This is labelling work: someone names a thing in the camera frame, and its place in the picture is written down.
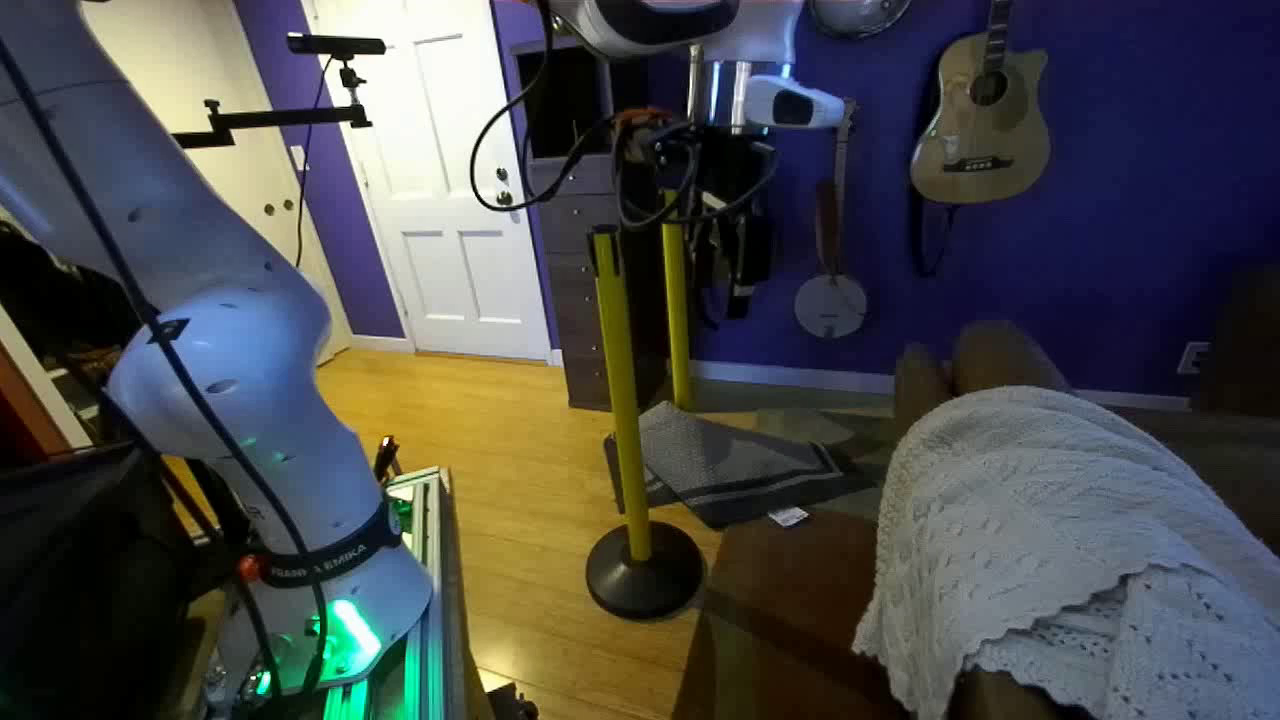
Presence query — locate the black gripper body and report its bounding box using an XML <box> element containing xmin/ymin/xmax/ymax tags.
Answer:
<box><xmin>691</xmin><ymin>134</ymin><xmax>778</xmax><ymax>256</ymax></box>

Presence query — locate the white knitted blanket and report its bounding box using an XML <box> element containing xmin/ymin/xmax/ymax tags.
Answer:
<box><xmin>852</xmin><ymin>383</ymin><xmax>1280</xmax><ymax>720</ymax></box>

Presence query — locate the banjo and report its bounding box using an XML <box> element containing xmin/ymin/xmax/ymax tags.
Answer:
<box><xmin>791</xmin><ymin>113</ymin><xmax>871</xmax><ymax>343</ymax></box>

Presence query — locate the dark tall cabinet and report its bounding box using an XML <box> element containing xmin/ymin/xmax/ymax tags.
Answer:
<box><xmin>510</xmin><ymin>36</ymin><xmax>672</xmax><ymax>411</ymax></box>

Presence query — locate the grey patterned rug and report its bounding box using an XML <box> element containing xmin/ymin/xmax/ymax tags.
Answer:
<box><xmin>601</xmin><ymin>397</ymin><xmax>897</xmax><ymax>533</ymax></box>

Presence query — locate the acoustic guitar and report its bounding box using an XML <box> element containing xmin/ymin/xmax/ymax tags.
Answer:
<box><xmin>906</xmin><ymin>0</ymin><xmax>1050</xmax><ymax>212</ymax></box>

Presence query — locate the white panel door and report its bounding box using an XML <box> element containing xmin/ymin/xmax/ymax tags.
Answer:
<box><xmin>299</xmin><ymin>0</ymin><xmax>551</xmax><ymax>368</ymax></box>

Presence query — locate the brown leather sofa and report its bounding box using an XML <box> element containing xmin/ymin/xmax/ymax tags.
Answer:
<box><xmin>672</xmin><ymin>318</ymin><xmax>1280</xmax><ymax>720</ymax></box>

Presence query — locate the white closet door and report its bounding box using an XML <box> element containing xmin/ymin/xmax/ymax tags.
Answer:
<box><xmin>77</xmin><ymin>0</ymin><xmax>354</xmax><ymax>366</ymax></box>

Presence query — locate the black bag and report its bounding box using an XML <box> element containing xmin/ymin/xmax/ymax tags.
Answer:
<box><xmin>0</xmin><ymin>435</ymin><xmax>204</xmax><ymax>720</ymax></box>

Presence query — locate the yellow stanchion post black base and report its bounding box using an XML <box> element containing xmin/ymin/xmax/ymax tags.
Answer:
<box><xmin>578</xmin><ymin>226</ymin><xmax>707</xmax><ymax>626</ymax></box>

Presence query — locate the round silver wall object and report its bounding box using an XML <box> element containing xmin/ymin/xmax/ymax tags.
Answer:
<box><xmin>807</xmin><ymin>0</ymin><xmax>920</xmax><ymax>42</ymax></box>

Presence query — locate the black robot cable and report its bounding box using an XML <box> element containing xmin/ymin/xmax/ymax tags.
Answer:
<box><xmin>0</xmin><ymin>0</ymin><xmax>633</xmax><ymax>698</ymax></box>

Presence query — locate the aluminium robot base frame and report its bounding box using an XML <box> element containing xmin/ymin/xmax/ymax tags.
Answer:
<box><xmin>197</xmin><ymin>466</ymin><xmax>496</xmax><ymax>720</ymax></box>

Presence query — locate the white wall outlet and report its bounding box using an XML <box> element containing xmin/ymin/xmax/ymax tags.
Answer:
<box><xmin>1172</xmin><ymin>338</ymin><xmax>1217</xmax><ymax>380</ymax></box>

